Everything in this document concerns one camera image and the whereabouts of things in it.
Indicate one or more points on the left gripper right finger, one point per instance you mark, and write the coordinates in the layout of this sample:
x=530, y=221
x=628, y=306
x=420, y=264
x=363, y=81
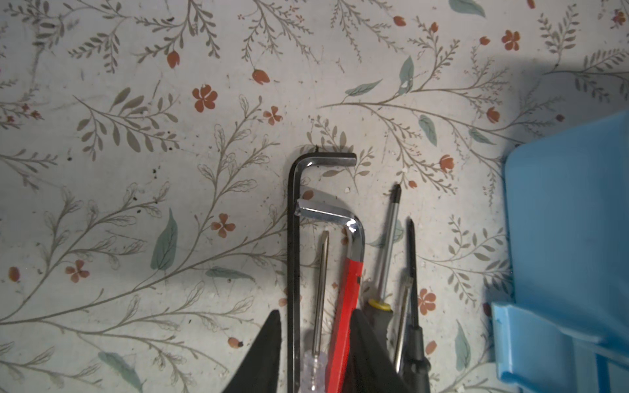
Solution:
x=368, y=366

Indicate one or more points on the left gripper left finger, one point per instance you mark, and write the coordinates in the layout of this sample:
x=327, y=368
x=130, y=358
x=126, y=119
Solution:
x=259, y=370

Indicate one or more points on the light blue plastic tool box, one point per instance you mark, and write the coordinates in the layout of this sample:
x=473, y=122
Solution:
x=566, y=199

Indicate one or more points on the yellow black screwdriver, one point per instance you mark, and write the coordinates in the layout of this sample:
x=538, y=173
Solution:
x=377, y=311

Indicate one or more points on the long black hex key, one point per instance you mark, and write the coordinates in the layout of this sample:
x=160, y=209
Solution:
x=332, y=159

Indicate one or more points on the orange handled black screwdriver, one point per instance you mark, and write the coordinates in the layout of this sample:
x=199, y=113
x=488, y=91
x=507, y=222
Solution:
x=415, y=366

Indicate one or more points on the clear handled small screwdriver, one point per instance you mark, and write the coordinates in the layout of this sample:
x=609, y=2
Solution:
x=315, y=360

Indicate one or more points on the red handled hex key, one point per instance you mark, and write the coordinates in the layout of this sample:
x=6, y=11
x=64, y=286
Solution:
x=349, y=290

